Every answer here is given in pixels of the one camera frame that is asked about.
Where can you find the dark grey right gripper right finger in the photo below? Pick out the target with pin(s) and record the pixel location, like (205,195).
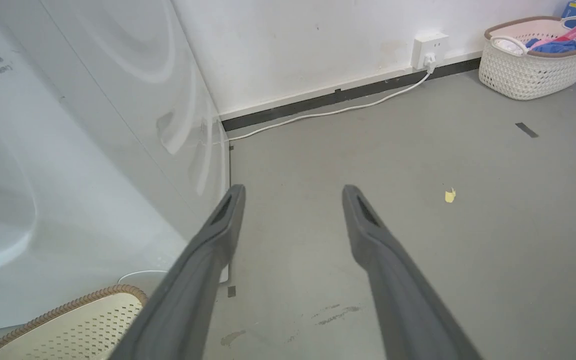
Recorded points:
(398,285)

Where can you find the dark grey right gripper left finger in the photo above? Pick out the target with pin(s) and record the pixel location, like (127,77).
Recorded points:
(195,280)

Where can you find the cream perforated basket brown rim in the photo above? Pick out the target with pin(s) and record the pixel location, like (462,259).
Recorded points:
(75,327)

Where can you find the white washing machine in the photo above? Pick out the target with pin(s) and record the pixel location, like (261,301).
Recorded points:
(83,150)

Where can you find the white woven laundry basket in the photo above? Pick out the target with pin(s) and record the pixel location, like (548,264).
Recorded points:
(533,70)

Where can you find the small dark tape square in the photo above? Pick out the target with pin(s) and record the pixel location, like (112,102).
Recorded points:
(231,291)

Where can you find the yellow scrap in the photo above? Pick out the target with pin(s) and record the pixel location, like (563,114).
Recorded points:
(450,195)

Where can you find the black tape strip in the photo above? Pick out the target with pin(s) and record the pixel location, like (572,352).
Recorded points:
(526,130)

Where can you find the white garment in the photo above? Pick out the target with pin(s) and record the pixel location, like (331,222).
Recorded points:
(510,46)

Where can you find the blue garment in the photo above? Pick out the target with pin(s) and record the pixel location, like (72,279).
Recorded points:
(557,46)

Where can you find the white wall power socket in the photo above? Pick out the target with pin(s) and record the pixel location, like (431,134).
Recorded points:
(428,49)

